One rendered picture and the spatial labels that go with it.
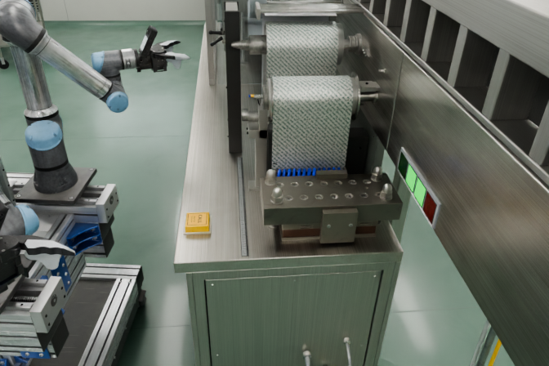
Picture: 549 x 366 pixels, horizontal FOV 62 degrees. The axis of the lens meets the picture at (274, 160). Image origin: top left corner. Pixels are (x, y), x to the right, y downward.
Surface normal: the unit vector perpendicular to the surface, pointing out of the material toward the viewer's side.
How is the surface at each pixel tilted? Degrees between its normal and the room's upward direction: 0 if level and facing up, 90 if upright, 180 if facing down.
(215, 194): 0
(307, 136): 90
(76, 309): 0
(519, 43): 90
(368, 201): 0
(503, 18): 90
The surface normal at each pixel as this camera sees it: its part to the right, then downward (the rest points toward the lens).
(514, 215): -1.00, 0.03
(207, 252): 0.02, -0.85
